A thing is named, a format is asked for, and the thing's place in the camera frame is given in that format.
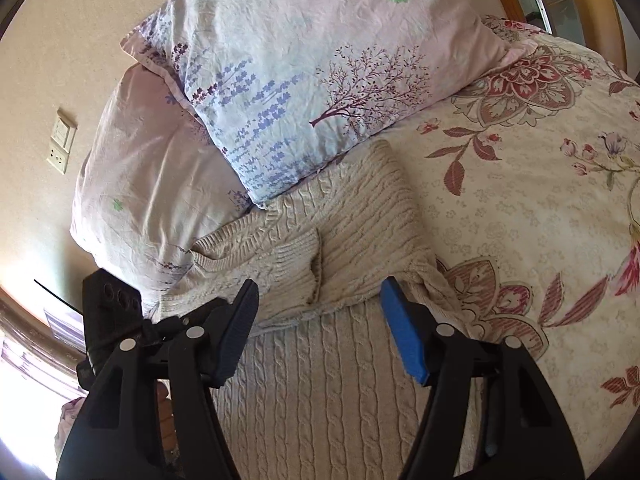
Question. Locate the brown window frame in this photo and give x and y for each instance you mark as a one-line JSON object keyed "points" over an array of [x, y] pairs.
{"points": [[30, 325]]}

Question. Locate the floral bed sheet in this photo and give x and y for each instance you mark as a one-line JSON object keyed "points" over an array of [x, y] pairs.
{"points": [[525, 210]]}

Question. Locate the white wall switch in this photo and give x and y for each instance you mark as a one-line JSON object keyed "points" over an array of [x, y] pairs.
{"points": [[63, 127]]}

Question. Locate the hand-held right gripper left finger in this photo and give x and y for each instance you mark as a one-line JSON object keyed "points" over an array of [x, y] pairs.
{"points": [[234, 332]]}

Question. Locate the wooden bed headboard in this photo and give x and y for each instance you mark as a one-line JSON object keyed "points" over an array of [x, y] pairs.
{"points": [[607, 15]]}

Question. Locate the pink pillow with green clover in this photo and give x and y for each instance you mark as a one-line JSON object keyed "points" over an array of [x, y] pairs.
{"points": [[150, 185]]}

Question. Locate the white wall socket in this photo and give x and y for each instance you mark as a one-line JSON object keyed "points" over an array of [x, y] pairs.
{"points": [[58, 158]]}

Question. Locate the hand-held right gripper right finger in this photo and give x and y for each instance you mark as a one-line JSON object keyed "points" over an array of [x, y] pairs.
{"points": [[404, 332]]}

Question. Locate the white pillow with tree print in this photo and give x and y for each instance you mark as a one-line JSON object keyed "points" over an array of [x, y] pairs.
{"points": [[300, 40]]}

